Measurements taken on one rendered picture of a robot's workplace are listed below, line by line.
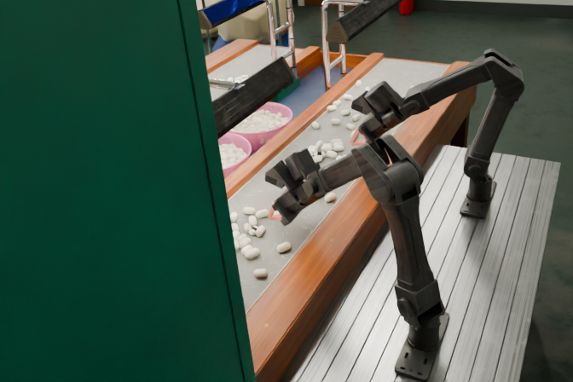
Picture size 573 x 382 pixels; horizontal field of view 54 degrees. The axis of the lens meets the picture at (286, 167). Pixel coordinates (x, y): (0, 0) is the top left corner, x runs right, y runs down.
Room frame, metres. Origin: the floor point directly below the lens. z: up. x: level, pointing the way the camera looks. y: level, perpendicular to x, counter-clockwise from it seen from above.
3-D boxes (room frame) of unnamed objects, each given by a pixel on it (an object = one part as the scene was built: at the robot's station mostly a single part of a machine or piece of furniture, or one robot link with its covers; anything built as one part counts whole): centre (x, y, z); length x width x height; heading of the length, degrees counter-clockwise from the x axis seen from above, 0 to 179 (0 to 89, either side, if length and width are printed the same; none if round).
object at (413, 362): (0.85, -0.26, 0.71); 0.20 x 0.07 x 0.08; 150
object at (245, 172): (1.68, 0.02, 0.71); 1.81 x 0.06 x 0.11; 148
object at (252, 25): (4.66, 0.14, 0.41); 0.74 x 0.56 x 0.39; 151
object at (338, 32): (2.08, -0.37, 1.08); 0.62 x 0.08 x 0.07; 148
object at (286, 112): (1.87, 0.09, 0.72); 0.27 x 0.27 x 0.10
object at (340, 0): (2.12, -0.30, 0.90); 0.20 x 0.19 x 0.45; 148
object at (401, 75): (1.59, -0.13, 0.73); 1.81 x 0.30 x 0.02; 148
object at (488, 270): (1.23, -0.19, 0.65); 1.20 x 0.90 x 0.04; 150
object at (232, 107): (1.25, 0.15, 1.08); 0.62 x 0.08 x 0.07; 148
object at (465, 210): (1.37, -0.56, 0.71); 0.20 x 0.07 x 0.08; 150
